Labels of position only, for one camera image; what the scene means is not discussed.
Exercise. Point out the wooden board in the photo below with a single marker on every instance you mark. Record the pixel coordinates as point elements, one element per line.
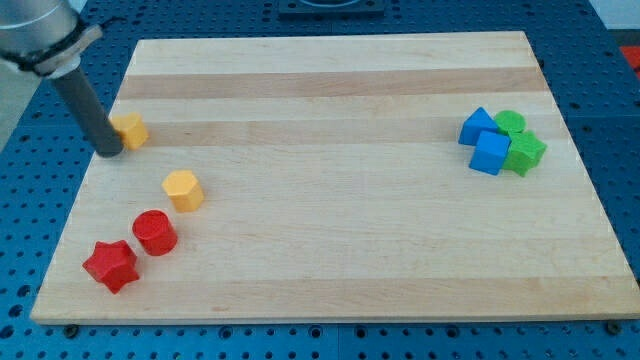
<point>335,190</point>

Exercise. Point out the yellow heart block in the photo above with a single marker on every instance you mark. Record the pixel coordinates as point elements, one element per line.
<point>131,130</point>

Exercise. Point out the blue triangle block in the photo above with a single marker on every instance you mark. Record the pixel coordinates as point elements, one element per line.
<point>479,121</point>

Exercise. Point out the red cylinder block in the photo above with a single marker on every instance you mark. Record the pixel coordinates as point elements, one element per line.
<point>155,232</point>

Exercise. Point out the blue cube block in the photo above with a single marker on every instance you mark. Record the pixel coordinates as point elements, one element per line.
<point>490,152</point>

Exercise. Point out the green star block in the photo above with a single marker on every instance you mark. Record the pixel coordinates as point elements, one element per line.
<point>524,153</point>

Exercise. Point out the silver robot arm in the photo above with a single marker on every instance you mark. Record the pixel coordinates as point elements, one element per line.
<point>46,38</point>

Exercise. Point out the green cylinder block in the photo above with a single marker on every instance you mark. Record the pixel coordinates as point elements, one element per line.
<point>509,121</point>

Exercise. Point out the red star block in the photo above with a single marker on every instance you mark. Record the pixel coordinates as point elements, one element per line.
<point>112,264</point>

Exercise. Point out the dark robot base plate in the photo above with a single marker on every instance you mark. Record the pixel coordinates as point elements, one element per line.
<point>330,8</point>

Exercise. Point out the yellow hexagon block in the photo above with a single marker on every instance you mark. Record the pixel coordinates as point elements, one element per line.
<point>184,190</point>

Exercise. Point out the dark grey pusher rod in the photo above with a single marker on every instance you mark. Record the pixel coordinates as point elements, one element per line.
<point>83,103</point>

